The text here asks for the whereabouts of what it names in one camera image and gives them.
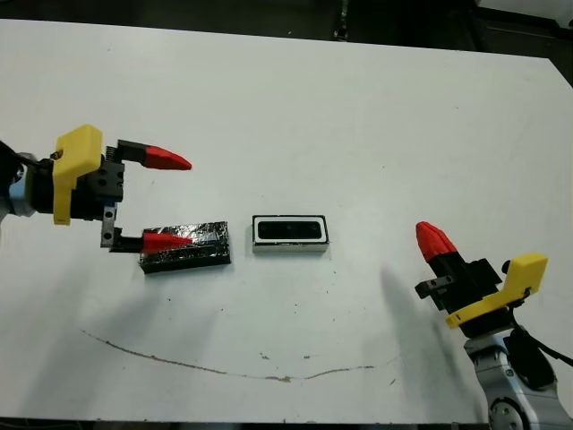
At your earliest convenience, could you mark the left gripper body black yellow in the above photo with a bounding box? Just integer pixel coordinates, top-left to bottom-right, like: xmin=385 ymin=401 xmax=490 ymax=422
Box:
xmin=30 ymin=125 xmax=126 ymax=250

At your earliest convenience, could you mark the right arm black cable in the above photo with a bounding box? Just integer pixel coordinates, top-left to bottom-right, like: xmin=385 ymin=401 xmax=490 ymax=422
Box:
xmin=500 ymin=259 xmax=573 ymax=364

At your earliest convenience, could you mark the black taped box lid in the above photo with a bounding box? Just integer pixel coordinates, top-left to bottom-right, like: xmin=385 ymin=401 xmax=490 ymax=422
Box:
xmin=138 ymin=219 xmax=233 ymax=275

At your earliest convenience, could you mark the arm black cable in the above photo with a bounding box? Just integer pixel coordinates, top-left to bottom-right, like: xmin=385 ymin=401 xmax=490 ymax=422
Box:
xmin=0 ymin=139 xmax=59 ymax=174
xmin=500 ymin=259 xmax=573 ymax=364

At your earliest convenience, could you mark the white panel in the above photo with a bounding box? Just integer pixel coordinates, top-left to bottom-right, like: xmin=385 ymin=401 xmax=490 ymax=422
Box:
xmin=476 ymin=0 xmax=573 ymax=10

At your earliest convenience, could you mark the black stand pole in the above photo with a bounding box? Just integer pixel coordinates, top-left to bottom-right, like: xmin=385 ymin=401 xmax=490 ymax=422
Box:
xmin=333 ymin=0 xmax=353 ymax=39

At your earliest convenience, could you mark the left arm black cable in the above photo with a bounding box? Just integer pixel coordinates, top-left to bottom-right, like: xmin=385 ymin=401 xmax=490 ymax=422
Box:
xmin=0 ymin=139 xmax=59 ymax=174

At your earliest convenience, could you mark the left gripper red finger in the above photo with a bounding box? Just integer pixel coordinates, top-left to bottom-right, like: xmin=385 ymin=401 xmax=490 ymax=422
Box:
xmin=109 ymin=227 xmax=194 ymax=254
xmin=116 ymin=139 xmax=193 ymax=171

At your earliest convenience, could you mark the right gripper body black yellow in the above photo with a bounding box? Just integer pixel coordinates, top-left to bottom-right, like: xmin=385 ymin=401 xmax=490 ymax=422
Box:
xmin=415 ymin=254 xmax=550 ymax=340

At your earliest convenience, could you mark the white camera box base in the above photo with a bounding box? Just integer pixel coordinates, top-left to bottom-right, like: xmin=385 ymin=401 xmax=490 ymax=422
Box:
xmin=251 ymin=213 xmax=332 ymax=255

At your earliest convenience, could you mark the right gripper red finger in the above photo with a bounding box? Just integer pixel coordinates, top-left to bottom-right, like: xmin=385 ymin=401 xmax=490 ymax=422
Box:
xmin=415 ymin=222 xmax=451 ymax=281
xmin=423 ymin=222 xmax=469 ymax=280

